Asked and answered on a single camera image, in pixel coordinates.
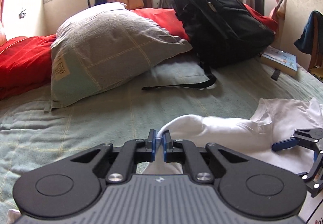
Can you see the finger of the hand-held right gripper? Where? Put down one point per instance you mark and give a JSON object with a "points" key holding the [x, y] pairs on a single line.
{"points": [[285, 144], [315, 176]]}

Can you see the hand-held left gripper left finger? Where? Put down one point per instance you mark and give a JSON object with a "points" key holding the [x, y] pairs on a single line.
{"points": [[153, 147]]}

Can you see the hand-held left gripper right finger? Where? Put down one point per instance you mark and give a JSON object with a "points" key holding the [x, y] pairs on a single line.
{"points": [[165, 148]]}

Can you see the white printed t-shirt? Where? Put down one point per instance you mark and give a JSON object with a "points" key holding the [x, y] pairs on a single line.
{"points": [[227, 128]]}

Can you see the pale grey cloth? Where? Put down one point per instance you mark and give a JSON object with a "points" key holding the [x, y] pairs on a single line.
{"points": [[176, 72]]}

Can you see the paperback book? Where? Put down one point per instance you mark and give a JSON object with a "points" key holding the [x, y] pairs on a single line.
{"points": [[280, 58]]}

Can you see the wooden chair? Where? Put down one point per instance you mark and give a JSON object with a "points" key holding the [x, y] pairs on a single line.
{"points": [[316, 44]]}

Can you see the grey green pillow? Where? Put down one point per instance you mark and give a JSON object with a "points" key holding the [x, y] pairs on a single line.
{"points": [[108, 47]]}

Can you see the dark blue garment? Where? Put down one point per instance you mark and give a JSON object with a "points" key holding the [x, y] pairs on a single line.
{"points": [[306, 34]]}

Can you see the black backpack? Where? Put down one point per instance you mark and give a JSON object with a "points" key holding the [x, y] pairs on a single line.
{"points": [[222, 29]]}

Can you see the red quilt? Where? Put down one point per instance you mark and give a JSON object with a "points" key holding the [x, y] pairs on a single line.
{"points": [[22, 62]]}

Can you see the metal wall hook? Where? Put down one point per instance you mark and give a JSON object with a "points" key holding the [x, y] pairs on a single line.
{"points": [[22, 13]]}

